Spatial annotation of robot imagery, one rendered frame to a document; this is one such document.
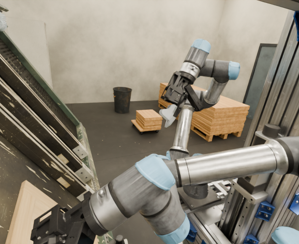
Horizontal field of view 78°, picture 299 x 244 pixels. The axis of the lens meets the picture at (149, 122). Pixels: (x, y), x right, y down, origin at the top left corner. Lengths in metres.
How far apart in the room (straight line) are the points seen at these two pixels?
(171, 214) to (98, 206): 0.14
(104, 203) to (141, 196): 0.07
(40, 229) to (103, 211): 0.13
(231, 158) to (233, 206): 0.63
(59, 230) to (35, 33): 4.14
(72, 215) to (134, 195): 0.14
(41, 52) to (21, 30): 0.46
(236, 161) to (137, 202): 0.28
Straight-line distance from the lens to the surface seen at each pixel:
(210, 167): 0.51
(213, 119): 4.07
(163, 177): 0.34
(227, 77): 0.87
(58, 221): 0.41
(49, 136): 1.24
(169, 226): 0.41
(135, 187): 0.34
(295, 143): 0.59
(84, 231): 0.38
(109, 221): 0.36
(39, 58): 4.40
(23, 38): 4.40
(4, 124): 0.98
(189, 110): 1.17
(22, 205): 0.81
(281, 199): 1.04
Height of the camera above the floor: 1.83
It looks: 23 degrees down
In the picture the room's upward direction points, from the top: 6 degrees clockwise
